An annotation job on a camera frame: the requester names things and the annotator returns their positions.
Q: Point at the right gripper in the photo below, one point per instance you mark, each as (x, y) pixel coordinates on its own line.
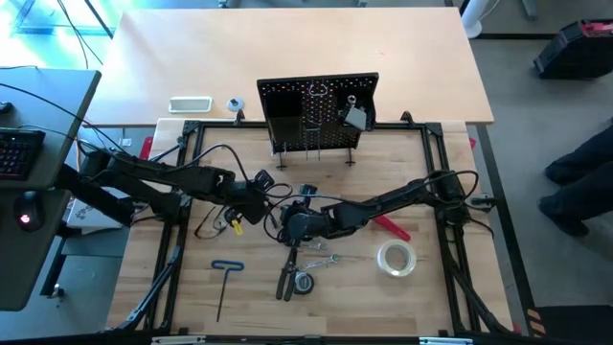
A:
(304, 223)

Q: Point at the long double-prong peg hook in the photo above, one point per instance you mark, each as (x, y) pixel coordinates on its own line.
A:
(307, 146)

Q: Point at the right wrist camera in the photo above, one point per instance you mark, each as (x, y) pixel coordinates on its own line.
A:
(307, 190)

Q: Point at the black keyboard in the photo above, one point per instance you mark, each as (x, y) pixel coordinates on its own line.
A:
(19, 153)

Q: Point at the black mat orange stripes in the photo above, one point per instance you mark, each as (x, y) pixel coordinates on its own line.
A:
(574, 326)

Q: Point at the black toolbox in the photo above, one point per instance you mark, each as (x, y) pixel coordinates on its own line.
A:
(574, 52)

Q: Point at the clear tape roll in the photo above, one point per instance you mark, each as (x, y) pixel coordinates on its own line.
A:
(379, 259)

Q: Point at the person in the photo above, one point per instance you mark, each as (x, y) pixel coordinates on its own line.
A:
(579, 191)

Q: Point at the red clamp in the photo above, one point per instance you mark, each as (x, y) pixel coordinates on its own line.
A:
(146, 148)
(472, 144)

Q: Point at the black grey tape measure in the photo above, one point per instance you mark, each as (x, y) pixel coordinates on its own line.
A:
(303, 283)

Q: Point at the white fan base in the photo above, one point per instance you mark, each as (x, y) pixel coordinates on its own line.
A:
(474, 19)

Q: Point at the black aluminium frame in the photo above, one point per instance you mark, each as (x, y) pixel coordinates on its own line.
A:
(220, 126)

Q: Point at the grey side desk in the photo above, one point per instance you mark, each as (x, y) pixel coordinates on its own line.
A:
(48, 96)

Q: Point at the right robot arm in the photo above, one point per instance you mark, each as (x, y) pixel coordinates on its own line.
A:
(383, 206)

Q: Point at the black computer mouse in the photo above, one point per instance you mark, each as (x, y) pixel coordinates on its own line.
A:
(29, 211)

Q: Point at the black storage bin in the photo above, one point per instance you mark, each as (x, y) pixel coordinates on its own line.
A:
(282, 115)

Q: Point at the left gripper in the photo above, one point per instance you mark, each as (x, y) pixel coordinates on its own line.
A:
(249, 203)

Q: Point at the white rectangular tray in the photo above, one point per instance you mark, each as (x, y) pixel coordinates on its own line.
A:
(190, 104)

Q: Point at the white cardboard box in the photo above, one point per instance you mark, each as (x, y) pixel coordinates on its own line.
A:
(86, 215)

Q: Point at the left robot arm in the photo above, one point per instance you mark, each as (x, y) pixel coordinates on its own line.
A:
(182, 177)

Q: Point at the beige desk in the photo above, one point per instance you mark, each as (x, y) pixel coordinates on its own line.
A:
(287, 43)

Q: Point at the black peg board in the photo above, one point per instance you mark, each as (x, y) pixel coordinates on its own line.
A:
(330, 103)

